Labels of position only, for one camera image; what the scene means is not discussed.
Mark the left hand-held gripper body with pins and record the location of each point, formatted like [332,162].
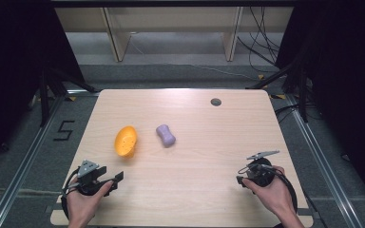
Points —
[87,167]

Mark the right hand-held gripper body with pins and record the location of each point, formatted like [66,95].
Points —
[261,174]

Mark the orange soap dish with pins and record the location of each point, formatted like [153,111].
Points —
[125,141]

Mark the purple soap bar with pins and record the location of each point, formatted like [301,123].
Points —
[166,135]

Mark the person's right hand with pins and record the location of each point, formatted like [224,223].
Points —
[275,196]

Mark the person's left hand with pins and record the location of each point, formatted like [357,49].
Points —
[82,204]

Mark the black metal stand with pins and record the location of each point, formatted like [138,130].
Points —
[46,95]
[301,88]

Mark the dark curtain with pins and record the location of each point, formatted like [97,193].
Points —
[348,79]
[9,63]

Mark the beige wooden desk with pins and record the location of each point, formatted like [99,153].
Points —
[177,19]

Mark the aluminium floor rail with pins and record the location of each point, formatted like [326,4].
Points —
[19,177]
[323,164]

